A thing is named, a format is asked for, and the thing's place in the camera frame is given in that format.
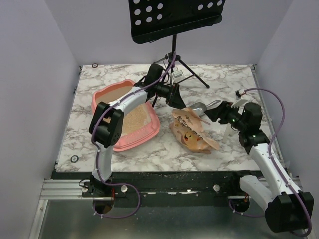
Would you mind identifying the white bag sealing clip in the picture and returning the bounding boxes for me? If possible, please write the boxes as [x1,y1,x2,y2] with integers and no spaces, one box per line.
[222,124,232,143]

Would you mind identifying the orange cat litter bag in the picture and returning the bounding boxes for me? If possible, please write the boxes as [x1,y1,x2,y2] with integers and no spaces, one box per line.
[170,107,220,154]

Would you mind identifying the pink litter box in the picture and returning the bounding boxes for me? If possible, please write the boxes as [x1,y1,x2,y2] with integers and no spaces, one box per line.
[91,79,160,152]

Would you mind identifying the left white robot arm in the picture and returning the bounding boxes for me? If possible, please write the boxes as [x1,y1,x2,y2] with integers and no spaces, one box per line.
[89,63,186,187]

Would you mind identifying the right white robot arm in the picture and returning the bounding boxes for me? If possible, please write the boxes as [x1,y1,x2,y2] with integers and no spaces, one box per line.
[205,101,314,233]

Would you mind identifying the metal litter scoop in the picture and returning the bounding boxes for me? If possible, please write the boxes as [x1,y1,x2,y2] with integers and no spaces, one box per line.
[189,100,221,117]

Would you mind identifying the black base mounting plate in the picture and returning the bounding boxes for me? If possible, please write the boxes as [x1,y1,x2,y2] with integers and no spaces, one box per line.
[51,170,263,208]

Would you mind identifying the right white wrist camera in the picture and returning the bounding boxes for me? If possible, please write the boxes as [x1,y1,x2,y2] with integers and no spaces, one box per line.
[231,89,250,108]

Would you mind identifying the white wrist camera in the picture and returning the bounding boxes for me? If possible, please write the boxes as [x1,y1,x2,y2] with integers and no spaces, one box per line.
[231,89,250,108]
[170,67,184,84]

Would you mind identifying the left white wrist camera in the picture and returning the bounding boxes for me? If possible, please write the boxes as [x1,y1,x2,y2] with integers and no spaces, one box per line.
[170,67,184,84]

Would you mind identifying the aluminium frame rail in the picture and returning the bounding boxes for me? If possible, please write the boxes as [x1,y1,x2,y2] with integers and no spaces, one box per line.
[40,179,82,200]

